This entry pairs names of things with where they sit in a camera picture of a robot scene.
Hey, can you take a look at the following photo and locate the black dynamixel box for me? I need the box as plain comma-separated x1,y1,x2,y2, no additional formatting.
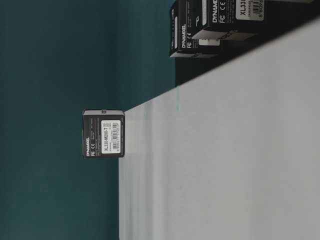
191,0,267,41
169,0,222,58
82,109,125,158

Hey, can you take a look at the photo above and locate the white base platform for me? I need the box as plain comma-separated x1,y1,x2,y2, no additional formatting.
118,19,320,240

